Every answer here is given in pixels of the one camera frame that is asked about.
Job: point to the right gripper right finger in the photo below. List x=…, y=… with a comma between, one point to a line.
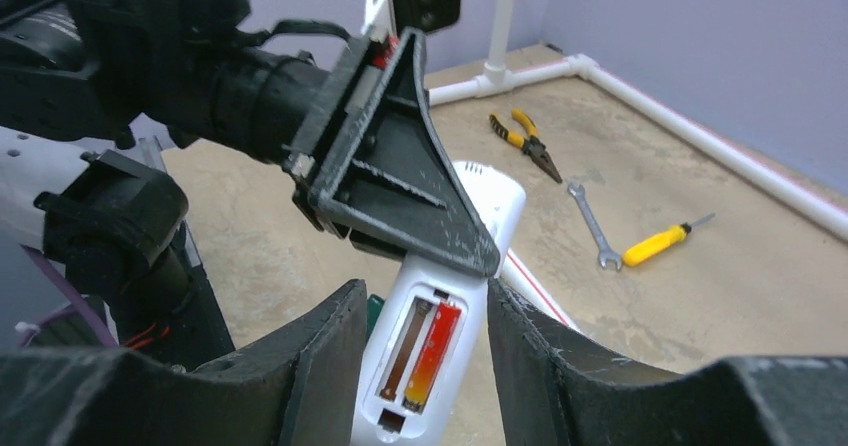
x=558, y=387

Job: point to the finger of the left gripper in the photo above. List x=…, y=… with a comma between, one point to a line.
x=369, y=166

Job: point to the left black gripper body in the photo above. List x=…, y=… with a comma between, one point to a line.
x=273, y=108

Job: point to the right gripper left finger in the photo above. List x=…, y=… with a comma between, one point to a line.
x=295, y=386

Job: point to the red battery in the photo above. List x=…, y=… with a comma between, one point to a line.
x=431, y=356

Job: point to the white remote control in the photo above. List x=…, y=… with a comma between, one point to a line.
x=417, y=354

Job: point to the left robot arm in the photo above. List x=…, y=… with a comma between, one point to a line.
x=74, y=75

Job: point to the silver combination wrench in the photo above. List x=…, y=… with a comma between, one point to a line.
x=606, y=257

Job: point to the green handled screwdriver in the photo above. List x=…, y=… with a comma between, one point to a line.
x=375, y=304

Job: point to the yellow handled pliers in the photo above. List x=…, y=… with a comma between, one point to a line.
x=529, y=142

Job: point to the yellow handled screwdriver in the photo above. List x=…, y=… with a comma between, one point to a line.
x=661, y=241

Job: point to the white PVC pipe frame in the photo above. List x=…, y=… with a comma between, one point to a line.
x=496, y=78

